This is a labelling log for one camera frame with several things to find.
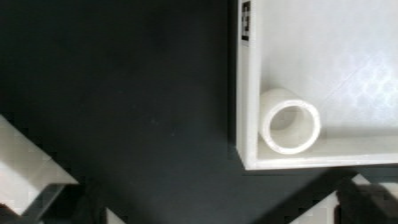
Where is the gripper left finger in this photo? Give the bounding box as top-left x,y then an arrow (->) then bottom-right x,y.
0,116 -> 80,224

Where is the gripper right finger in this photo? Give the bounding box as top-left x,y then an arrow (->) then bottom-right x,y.
290,174 -> 398,224

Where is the white square tabletop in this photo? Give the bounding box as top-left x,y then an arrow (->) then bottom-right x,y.
237,0 -> 398,170

